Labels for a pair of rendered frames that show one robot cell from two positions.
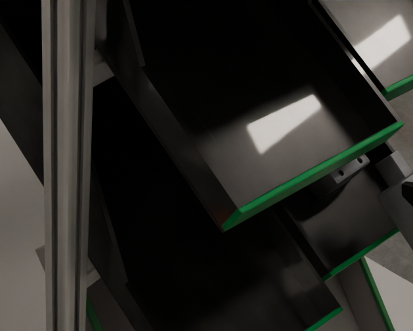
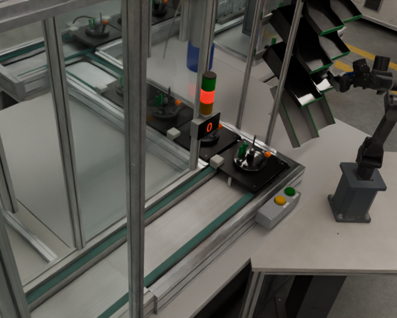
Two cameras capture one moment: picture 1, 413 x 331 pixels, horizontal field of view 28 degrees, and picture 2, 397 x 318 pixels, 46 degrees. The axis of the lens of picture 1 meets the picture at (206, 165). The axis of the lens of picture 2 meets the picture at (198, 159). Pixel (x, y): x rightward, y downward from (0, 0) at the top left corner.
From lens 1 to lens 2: 149 cm
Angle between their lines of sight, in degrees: 4
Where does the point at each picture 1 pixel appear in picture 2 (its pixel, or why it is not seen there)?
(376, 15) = (329, 48)
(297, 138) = (318, 64)
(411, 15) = (335, 48)
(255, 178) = (312, 69)
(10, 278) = not seen: hidden behind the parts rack
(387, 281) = not seen: hidden behind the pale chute
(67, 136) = (286, 63)
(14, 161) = (233, 89)
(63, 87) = (288, 56)
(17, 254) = not seen: hidden behind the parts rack
